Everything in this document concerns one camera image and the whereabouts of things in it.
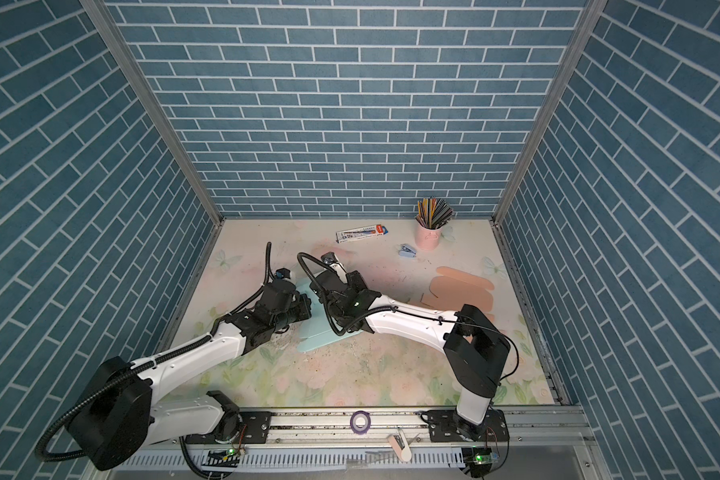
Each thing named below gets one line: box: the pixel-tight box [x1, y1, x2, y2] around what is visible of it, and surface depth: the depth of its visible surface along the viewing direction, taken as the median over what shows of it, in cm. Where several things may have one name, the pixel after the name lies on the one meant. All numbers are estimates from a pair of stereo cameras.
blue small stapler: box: [398, 244, 417, 258], surface depth 112 cm
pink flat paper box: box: [420, 267, 495, 323], surface depth 105 cm
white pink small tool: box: [387, 427, 412, 462], surface depth 71 cm
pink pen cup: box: [414, 223, 443, 251], surface depth 108 cm
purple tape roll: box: [350, 410, 371, 435], surface depth 76 cm
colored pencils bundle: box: [415, 197, 455, 230], surface depth 107 cm
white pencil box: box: [336, 224, 389, 243], surface depth 118 cm
